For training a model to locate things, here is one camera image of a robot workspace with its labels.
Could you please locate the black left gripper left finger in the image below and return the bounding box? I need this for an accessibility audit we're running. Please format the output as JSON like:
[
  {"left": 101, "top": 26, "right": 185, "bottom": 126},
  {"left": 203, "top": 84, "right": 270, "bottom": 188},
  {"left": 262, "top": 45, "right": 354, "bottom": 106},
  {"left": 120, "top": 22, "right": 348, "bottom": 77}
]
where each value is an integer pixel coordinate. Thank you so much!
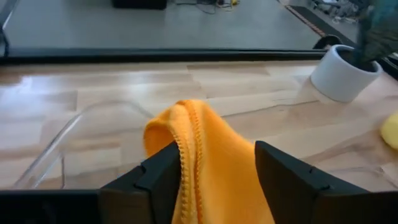
[{"left": 0, "top": 141, "right": 182, "bottom": 224}]

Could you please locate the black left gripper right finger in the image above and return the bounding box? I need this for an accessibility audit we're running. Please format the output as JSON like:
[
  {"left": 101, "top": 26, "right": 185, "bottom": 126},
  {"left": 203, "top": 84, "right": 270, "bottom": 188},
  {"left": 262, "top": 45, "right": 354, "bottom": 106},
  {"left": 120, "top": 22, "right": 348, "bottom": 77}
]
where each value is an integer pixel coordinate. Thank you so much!
[{"left": 254, "top": 140, "right": 398, "bottom": 224}]

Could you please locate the orange microfiber towel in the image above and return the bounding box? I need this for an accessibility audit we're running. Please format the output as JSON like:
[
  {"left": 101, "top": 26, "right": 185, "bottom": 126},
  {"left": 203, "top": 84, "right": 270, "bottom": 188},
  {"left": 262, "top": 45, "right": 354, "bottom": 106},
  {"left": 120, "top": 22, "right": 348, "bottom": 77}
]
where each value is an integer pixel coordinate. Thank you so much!
[{"left": 142, "top": 98, "right": 277, "bottom": 224}]

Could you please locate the yellow microfiber towel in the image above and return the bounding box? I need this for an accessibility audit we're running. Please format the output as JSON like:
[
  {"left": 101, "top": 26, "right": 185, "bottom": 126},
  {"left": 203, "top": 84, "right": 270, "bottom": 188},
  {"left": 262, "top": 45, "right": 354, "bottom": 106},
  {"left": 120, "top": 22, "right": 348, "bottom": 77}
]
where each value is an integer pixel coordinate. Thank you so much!
[{"left": 379, "top": 112, "right": 398, "bottom": 151}]

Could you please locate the clear plastic bin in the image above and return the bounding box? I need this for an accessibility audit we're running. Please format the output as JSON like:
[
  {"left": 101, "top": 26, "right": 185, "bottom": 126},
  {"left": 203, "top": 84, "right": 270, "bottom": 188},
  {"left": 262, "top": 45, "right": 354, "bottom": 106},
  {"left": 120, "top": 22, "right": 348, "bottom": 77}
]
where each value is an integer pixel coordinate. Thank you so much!
[{"left": 14, "top": 99, "right": 156, "bottom": 190}]

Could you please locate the snake plant in white pot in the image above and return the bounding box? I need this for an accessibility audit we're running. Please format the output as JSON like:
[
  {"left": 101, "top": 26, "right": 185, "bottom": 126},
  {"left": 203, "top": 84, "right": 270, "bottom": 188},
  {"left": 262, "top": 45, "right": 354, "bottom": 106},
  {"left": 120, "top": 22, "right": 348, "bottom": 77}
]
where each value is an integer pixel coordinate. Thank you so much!
[{"left": 310, "top": 0, "right": 398, "bottom": 104}]

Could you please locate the black hazard striped floor mat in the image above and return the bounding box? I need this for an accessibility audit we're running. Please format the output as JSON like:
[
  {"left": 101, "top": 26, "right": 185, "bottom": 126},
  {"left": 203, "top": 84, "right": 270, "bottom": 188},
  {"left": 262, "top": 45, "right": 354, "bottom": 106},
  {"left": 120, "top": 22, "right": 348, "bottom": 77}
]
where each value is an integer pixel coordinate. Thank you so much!
[{"left": 284, "top": 0, "right": 358, "bottom": 47}]

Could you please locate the black aluminium table frame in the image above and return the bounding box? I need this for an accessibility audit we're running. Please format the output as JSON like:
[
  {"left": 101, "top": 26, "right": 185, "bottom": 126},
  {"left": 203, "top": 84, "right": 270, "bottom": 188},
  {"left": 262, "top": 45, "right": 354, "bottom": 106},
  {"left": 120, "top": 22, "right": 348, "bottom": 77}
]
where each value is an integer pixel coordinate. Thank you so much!
[{"left": 0, "top": 46, "right": 398, "bottom": 80}]

